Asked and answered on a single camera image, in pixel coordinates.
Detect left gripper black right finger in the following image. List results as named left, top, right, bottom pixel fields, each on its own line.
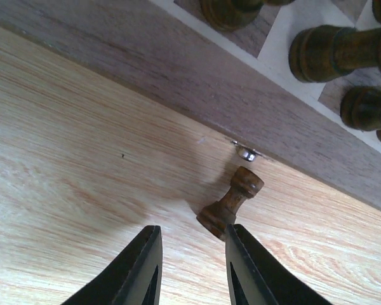
left=225, top=224, right=330, bottom=304

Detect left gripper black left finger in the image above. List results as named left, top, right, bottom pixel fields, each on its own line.
left=63, top=226, right=163, bottom=305

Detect metal board clasp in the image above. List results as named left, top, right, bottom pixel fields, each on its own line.
left=231, top=140, right=275, bottom=163

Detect wooden chess board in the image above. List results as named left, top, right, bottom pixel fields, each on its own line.
left=0, top=1, right=381, bottom=210

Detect dark chess piece tall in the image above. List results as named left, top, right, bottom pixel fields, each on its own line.
left=340, top=86, right=381, bottom=132

